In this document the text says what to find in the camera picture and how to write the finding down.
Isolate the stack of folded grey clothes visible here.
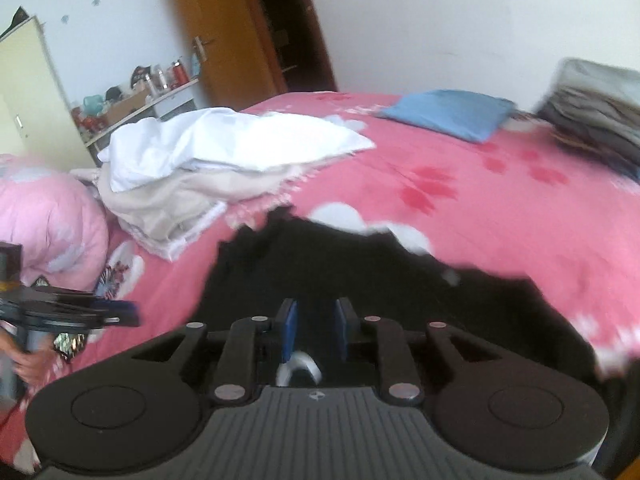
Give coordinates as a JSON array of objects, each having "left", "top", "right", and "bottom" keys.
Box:
[{"left": 534, "top": 57, "right": 640, "bottom": 182}]

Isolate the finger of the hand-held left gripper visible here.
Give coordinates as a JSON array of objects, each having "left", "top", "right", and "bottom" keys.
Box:
[{"left": 0, "top": 287, "right": 142, "bottom": 333}]

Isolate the white desk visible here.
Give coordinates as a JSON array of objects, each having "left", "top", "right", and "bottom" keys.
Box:
[{"left": 82, "top": 77, "right": 202, "bottom": 152}]

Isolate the black printed shirt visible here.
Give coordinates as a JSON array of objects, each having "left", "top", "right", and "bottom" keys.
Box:
[{"left": 197, "top": 205, "right": 610, "bottom": 392}]

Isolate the cream wardrobe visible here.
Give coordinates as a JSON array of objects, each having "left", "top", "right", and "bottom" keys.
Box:
[{"left": 0, "top": 15, "right": 97, "bottom": 172}]

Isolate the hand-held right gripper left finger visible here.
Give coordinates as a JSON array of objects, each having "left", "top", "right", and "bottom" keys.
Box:
[{"left": 131, "top": 299, "right": 300, "bottom": 405}]

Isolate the person's left hand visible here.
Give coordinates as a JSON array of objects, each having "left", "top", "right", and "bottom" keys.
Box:
[{"left": 14, "top": 346, "right": 69, "bottom": 385}]

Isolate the pink floral blanket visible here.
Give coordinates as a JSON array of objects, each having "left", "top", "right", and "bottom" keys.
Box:
[{"left": 0, "top": 90, "right": 640, "bottom": 477}]

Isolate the cardboard box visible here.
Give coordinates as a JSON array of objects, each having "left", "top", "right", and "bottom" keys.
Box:
[{"left": 102, "top": 91, "right": 152, "bottom": 127}]

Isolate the blue folded garment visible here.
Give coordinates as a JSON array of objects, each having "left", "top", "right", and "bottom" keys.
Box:
[{"left": 374, "top": 89, "right": 519, "bottom": 144}]

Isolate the dark brown door frame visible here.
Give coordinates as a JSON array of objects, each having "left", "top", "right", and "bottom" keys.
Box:
[{"left": 244, "top": 0, "right": 339, "bottom": 95}]

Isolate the beige garment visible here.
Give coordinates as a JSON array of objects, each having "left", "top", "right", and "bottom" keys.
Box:
[{"left": 70, "top": 159, "right": 323, "bottom": 262}]

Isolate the orange wooden door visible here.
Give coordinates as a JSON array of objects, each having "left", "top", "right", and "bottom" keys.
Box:
[{"left": 164, "top": 0, "right": 292, "bottom": 112}]

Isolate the pink quilt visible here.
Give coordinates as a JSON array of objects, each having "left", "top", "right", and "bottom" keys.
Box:
[{"left": 0, "top": 153, "right": 112, "bottom": 292}]

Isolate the white garment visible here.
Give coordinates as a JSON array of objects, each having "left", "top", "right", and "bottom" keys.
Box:
[{"left": 97, "top": 107, "right": 377, "bottom": 194}]

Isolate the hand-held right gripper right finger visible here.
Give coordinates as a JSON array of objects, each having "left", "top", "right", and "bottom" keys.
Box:
[{"left": 334, "top": 298, "right": 502, "bottom": 406}]

